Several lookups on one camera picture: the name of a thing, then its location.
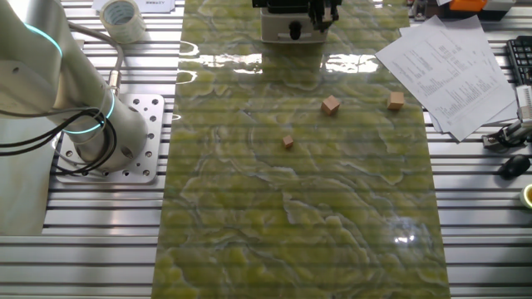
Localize white drawer with black knob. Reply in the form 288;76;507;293
260;8;329;44

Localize yellow green tape roll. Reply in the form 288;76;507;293
519;184;532;210

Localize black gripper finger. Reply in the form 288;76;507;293
323;0;342;25
309;0;325;32

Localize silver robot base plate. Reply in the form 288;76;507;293
52;93;166;185

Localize black computer mouse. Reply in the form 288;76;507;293
497;154;532;180

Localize clear packing tape roll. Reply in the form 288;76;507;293
99;0;147;45

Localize grey robot hose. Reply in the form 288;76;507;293
68;22;125;97

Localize green marble pattern mat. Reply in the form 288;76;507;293
151;0;452;299

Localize silver ribbed camera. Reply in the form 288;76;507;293
515;85;532;122

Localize black computer keyboard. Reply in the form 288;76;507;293
505;36;532;86

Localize medium wooden cube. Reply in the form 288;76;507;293
387;91;406;111
320;95;342;116

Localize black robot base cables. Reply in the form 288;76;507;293
0;106;118;176

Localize white drawer with black handle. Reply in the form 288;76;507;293
252;0;313;14

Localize orange and black device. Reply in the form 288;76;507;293
409;0;517;22

